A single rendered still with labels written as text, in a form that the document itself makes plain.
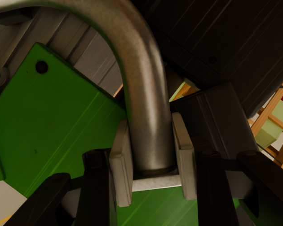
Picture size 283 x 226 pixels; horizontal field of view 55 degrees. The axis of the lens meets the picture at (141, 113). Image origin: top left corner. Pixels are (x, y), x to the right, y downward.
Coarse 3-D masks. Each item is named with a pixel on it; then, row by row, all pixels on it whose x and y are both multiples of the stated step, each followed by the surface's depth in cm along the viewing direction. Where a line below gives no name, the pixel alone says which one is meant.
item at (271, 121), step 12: (180, 96) 314; (276, 96) 337; (264, 108) 395; (276, 108) 336; (264, 120) 312; (276, 120) 321; (252, 132) 299; (264, 132) 315; (276, 132) 316; (264, 144) 326; (276, 156) 350
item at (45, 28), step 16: (32, 16) 22; (48, 16) 23; (64, 16) 22; (0, 32) 23; (16, 32) 23; (32, 32) 23; (48, 32) 23; (64, 32) 23; (80, 32) 22; (96, 32) 23; (0, 48) 24; (16, 48) 23; (64, 48) 23; (80, 48) 23; (0, 64) 23; (16, 64) 24; (0, 80) 24
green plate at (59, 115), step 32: (32, 64) 22; (64, 64) 21; (0, 96) 22; (32, 96) 22; (64, 96) 22; (96, 96) 22; (0, 128) 23; (32, 128) 22; (64, 128) 22; (96, 128) 22; (32, 160) 23; (64, 160) 23; (32, 192) 23; (160, 192) 22; (128, 224) 23; (160, 224) 23; (192, 224) 23
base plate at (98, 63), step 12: (96, 36) 60; (96, 48) 64; (108, 48) 68; (84, 60) 63; (96, 60) 67; (108, 60) 73; (84, 72) 67; (96, 72) 72; (108, 72) 78; (120, 72) 85; (108, 84) 83; (120, 84) 91
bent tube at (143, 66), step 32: (0, 0) 18; (32, 0) 18; (64, 0) 17; (96, 0) 17; (128, 0) 18; (128, 32) 17; (128, 64) 17; (160, 64) 18; (128, 96) 18; (160, 96) 18; (160, 128) 18; (160, 160) 18
